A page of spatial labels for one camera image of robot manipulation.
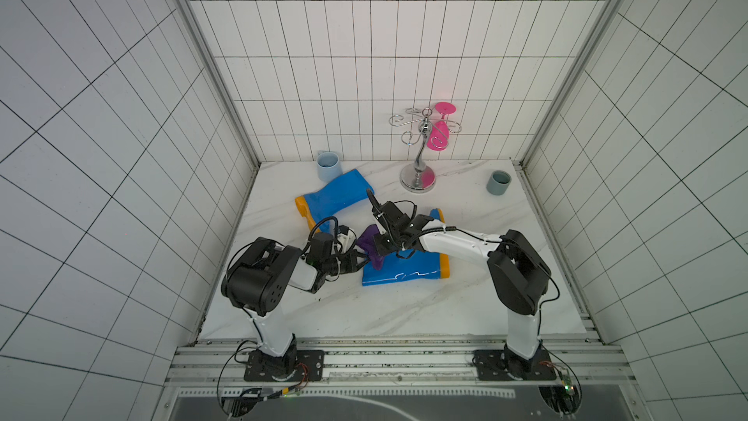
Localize purple cloth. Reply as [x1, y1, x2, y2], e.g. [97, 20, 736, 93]
[356, 224, 386, 271]

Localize blue rubber boot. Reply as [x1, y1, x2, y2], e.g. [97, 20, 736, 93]
[360, 207, 451, 288]
[295, 170, 374, 230]

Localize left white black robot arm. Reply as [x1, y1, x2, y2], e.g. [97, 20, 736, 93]
[221, 232, 369, 366]

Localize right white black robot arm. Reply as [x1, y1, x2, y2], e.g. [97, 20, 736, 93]
[370, 197, 552, 363]

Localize chrome glass holder stand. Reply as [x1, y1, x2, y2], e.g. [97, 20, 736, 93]
[389, 106, 462, 193]

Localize light blue mug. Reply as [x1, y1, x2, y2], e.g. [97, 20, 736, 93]
[317, 151, 343, 183]

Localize pink wine glass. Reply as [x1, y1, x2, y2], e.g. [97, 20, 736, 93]
[427, 101, 457, 151]

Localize grey-teal cup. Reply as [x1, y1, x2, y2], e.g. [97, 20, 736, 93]
[486, 171, 512, 196]

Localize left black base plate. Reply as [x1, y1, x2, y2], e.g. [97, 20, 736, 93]
[243, 349, 325, 383]

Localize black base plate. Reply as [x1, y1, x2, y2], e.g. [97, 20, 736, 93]
[243, 349, 325, 383]
[473, 346, 558, 382]

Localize aluminium mounting rail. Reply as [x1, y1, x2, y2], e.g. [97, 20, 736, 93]
[166, 336, 635, 397]

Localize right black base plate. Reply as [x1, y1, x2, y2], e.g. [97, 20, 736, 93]
[473, 346, 558, 382]

